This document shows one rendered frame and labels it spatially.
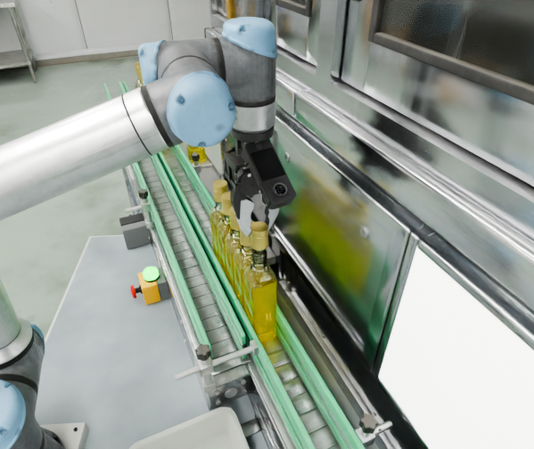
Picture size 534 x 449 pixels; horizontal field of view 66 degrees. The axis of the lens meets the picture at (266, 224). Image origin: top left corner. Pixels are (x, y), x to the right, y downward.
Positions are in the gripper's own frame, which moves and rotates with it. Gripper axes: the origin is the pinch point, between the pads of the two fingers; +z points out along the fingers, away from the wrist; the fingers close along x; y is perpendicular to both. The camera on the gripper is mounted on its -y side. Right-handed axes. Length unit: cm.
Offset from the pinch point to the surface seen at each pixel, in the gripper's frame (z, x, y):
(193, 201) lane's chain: 31, -2, 59
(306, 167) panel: -7.7, -12.6, 5.1
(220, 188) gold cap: 3.0, 0.0, 21.2
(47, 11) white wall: 54, 29, 590
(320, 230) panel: 2.9, -12.5, -2.0
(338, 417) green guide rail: 23.1, -2.4, -27.6
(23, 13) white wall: 55, 57, 591
